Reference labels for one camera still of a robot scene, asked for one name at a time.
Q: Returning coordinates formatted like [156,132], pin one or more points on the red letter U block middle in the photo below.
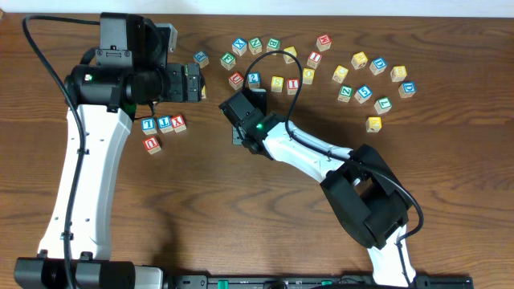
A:
[236,80]

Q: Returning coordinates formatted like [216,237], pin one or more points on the blue number 2 block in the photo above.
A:
[254,80]

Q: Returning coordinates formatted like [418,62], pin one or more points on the green letter Z block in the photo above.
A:
[345,94]

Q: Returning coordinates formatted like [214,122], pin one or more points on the green letter T block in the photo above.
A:
[382,105]

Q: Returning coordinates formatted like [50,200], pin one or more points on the green letter F block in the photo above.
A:
[228,61]

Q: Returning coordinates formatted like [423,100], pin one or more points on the blue letter P block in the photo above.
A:
[201,58]

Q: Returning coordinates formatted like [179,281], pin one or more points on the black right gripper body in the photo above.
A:
[237,135]

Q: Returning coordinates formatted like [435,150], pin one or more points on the blue letter T block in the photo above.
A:
[164,124]

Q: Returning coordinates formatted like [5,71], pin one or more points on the yellow letter O block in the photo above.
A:
[308,75]

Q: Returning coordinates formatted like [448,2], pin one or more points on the green letter N block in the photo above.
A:
[255,46]

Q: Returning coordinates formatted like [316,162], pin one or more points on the blue number 5 block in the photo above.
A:
[362,94]

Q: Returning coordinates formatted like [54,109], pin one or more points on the green letter B block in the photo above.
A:
[273,44]

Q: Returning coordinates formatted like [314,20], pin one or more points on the yellow block upper middle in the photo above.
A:
[290,54]

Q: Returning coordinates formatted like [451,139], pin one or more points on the yellow letter S block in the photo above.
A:
[277,83]

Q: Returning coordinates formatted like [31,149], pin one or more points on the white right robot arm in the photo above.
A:
[368,200]

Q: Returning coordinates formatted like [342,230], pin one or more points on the blue letter L block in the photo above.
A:
[148,126]

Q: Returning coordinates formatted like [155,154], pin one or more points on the yellow letter C block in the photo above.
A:
[339,74]

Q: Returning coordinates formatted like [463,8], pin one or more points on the red letter K block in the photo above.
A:
[323,42]

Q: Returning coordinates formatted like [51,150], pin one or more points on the red letter Y block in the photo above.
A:
[178,123]

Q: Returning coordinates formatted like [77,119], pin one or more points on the yellow number 8 block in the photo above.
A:
[398,74]

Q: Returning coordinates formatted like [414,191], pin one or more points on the blue letter D block right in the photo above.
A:
[407,89]

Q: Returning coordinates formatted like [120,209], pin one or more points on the blue letter X block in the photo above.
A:
[239,46]

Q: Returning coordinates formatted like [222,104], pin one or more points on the yellow letter M block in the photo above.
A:
[359,60]

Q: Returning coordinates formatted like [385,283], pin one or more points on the red letter i block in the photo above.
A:
[293,86]
[314,60]

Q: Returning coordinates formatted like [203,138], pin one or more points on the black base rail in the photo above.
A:
[50,273]

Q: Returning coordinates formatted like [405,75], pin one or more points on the yellow block lower right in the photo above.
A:
[373,124]

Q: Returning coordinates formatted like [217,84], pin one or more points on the red letter u block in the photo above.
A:
[236,80]
[152,145]

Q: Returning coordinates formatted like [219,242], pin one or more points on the blue letter d block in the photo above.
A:
[378,65]
[407,89]

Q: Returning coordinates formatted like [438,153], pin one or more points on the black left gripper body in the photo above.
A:
[193,83]

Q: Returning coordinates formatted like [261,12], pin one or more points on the red letter U block left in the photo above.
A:
[152,145]

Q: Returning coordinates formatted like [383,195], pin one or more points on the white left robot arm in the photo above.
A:
[129,68]

